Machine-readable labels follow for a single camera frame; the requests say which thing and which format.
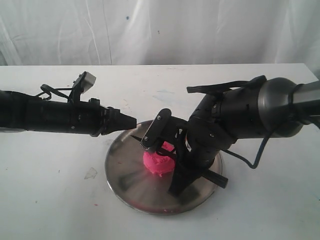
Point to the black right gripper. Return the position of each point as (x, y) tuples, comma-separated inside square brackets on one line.
[(196, 147)]

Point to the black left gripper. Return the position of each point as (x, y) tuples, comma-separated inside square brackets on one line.
[(93, 119)]

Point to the black knife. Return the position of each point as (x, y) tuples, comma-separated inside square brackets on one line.
[(180, 153)]

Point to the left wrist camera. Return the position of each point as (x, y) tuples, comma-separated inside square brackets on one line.
[(82, 84)]

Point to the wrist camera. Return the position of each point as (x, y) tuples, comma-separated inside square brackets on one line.
[(82, 84), (164, 128)]

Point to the pink dough lump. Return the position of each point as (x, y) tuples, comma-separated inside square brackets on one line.
[(158, 164)]

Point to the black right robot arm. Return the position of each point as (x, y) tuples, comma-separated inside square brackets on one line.
[(260, 108)]

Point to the white backdrop curtain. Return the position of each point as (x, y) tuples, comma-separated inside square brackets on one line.
[(160, 32)]

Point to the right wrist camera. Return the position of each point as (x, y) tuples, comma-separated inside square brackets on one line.
[(164, 128)]

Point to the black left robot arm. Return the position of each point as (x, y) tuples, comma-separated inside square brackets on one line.
[(21, 112)]

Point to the round steel plate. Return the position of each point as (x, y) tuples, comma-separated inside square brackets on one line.
[(142, 190)]

